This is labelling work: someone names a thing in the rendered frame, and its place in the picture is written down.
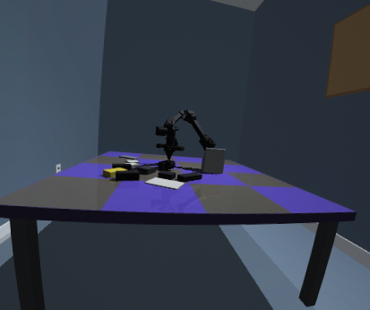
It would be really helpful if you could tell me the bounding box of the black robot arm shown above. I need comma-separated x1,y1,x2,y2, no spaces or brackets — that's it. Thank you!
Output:
156,110,216,150

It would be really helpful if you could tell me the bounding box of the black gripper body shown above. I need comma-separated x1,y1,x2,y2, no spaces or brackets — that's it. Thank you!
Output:
156,136,185,151

